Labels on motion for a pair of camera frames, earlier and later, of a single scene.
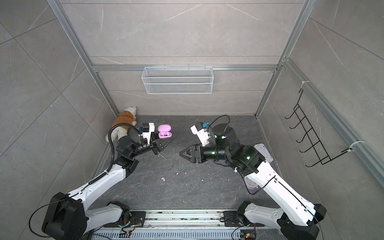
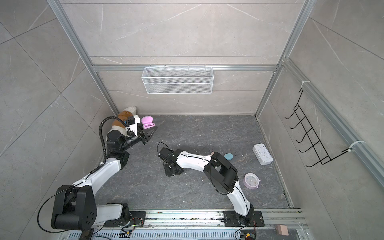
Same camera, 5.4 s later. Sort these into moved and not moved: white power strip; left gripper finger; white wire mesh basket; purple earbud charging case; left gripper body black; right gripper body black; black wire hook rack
Moved: right gripper body black; left gripper body black; left gripper finger; purple earbud charging case
Not moved: white power strip; white wire mesh basket; black wire hook rack
